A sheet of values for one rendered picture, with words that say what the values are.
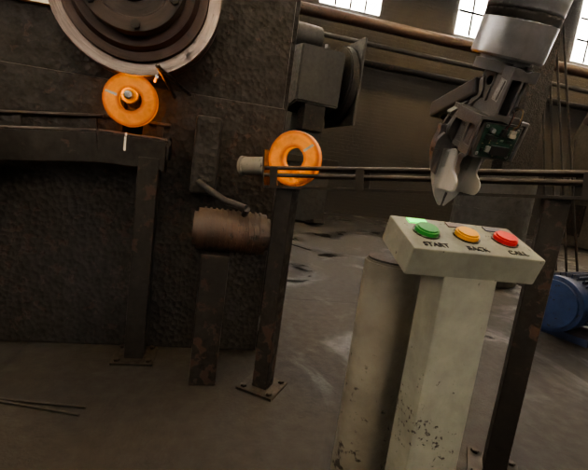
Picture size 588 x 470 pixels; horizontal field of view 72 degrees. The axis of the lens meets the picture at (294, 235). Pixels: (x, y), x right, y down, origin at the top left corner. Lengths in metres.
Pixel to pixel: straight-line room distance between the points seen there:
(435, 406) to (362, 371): 0.17
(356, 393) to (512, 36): 0.68
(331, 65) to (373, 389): 5.12
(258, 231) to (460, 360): 0.65
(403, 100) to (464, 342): 7.68
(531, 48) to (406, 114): 7.74
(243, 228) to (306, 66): 4.54
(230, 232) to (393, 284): 0.53
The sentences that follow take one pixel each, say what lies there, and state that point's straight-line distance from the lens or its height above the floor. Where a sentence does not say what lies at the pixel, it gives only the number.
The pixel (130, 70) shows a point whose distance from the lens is 1.35.
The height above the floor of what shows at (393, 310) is 0.43.
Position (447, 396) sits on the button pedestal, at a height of 0.33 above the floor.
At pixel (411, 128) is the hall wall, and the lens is 8.34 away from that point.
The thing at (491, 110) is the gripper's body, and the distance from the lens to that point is 0.59.
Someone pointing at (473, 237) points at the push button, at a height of 0.60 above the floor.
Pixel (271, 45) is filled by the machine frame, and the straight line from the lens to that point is 1.52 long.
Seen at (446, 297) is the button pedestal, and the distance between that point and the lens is 0.71.
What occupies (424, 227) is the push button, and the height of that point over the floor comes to 0.61.
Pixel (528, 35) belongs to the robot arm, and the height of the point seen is 0.86.
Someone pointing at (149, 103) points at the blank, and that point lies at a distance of 1.34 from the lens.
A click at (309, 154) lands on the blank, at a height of 0.72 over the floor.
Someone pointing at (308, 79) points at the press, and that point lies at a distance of 5.57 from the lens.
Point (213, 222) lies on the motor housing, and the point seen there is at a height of 0.50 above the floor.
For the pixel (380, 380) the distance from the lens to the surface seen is 0.89.
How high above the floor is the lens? 0.67
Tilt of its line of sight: 9 degrees down
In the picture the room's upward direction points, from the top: 8 degrees clockwise
